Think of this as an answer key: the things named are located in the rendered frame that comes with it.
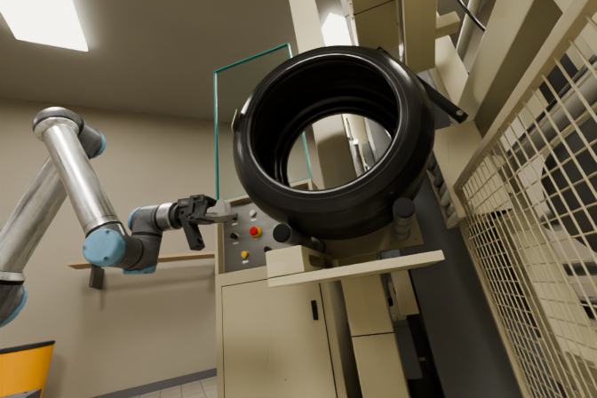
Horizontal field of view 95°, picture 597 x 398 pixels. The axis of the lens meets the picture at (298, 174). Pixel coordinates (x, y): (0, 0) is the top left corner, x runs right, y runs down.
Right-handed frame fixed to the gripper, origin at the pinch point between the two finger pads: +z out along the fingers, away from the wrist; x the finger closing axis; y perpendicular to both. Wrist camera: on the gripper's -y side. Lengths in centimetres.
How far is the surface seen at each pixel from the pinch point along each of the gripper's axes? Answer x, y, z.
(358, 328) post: 26, -32, 31
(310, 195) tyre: -11.8, 0.4, 27.4
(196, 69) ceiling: 164, 246, -170
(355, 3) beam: -2, 69, 43
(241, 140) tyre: -11.4, 18.4, 7.9
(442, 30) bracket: 9, 58, 70
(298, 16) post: 26, 108, 15
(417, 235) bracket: 24, -6, 52
